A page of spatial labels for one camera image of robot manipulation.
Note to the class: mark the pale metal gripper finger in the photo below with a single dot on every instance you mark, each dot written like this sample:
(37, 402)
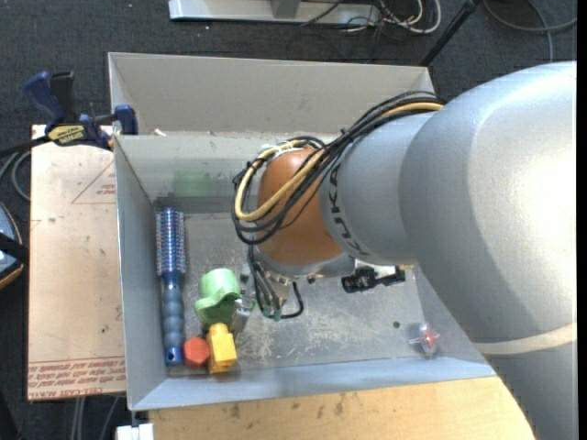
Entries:
(246, 281)
(242, 315)

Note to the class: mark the green plastic toy cup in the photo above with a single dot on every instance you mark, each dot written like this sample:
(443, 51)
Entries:
(217, 291)

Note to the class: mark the yellow toy block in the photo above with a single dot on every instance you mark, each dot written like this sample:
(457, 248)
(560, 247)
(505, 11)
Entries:
(221, 347)

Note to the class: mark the orange-red hexagonal block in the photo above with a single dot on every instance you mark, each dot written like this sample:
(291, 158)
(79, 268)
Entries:
(196, 352)

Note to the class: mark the grey metal bin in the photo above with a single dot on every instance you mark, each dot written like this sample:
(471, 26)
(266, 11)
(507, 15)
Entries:
(321, 328)

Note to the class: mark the blue round hairbrush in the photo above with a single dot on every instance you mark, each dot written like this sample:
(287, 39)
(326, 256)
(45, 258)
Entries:
(171, 264)

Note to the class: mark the clear plastic piece red centre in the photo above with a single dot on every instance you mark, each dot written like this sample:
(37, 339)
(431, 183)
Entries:
(424, 338)

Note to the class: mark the brown cardboard board red print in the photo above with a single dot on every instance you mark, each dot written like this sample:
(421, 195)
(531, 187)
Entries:
(73, 264)

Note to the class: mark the black cylinder on white bracket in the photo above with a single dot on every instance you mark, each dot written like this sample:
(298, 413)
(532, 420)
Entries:
(363, 281)

